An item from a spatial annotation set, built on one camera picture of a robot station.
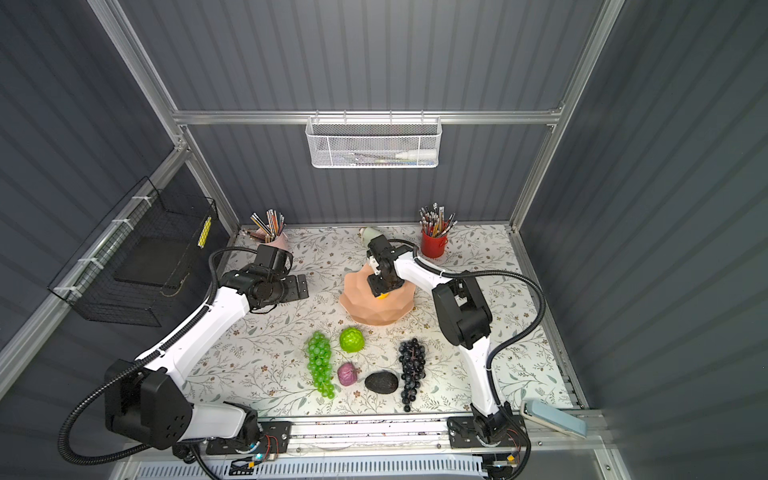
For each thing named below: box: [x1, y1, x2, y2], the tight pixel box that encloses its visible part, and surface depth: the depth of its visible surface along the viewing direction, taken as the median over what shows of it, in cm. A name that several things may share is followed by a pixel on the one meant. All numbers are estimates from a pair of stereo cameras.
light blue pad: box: [520, 400, 587, 439], surface depth 74 cm
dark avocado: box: [364, 372, 399, 394], surface depth 79 cm
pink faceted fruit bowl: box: [339, 263, 415, 326], surface depth 98 cm
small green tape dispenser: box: [357, 226, 381, 249], surface depth 113 cm
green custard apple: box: [339, 327, 365, 353], surface depth 86 cm
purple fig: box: [338, 362, 361, 386], surface depth 81 cm
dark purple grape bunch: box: [398, 338, 426, 412], surface depth 82 cm
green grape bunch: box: [306, 330, 335, 399], surface depth 83 cm
